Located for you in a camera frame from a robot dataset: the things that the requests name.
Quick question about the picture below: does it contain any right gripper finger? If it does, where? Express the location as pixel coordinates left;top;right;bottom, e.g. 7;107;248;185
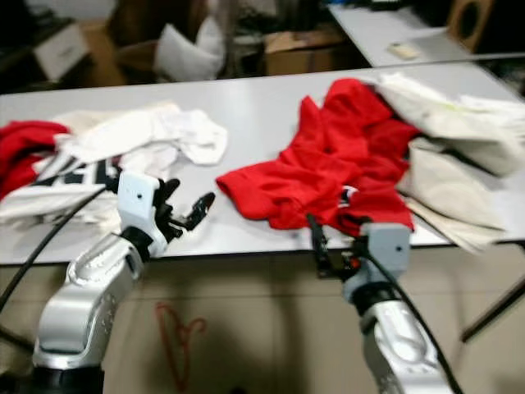
307;214;334;277

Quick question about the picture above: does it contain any white shirt black lettering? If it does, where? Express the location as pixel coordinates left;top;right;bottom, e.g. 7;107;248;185
0;103;229;232

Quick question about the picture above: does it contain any red garment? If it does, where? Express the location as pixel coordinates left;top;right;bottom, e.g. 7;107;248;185
0;121;71;200
216;78;419;239

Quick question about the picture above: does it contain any cream garment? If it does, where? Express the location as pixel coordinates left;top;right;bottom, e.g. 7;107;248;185
398;135;511;254

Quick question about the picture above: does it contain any open brown cardboard box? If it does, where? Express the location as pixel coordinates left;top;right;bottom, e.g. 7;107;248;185
86;21;161;89

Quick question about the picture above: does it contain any white pillow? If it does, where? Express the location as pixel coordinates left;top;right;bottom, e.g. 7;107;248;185
154;18;226;83

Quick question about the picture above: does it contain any black metal table leg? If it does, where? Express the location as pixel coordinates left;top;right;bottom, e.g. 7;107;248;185
0;327;35;354
459;275;525;342

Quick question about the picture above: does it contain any white drawer unit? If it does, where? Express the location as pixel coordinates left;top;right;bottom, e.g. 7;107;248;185
34;25;91;83

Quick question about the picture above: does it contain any closed cardboard box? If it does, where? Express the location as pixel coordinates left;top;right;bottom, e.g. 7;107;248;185
264;31;347;77

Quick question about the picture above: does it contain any white remote control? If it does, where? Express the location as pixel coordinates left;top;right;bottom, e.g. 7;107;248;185
388;43;422;61

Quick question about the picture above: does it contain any wooden speaker box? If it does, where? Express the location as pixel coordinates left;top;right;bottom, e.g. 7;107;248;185
447;0;501;52

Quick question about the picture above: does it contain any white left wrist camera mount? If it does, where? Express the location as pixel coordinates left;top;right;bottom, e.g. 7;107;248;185
117;171;163;239

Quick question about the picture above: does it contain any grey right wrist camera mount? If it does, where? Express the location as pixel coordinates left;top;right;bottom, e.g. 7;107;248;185
359;223;413;288

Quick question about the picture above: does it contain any thin red wire hanger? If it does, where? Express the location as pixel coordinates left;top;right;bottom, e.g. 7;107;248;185
154;300;208;393

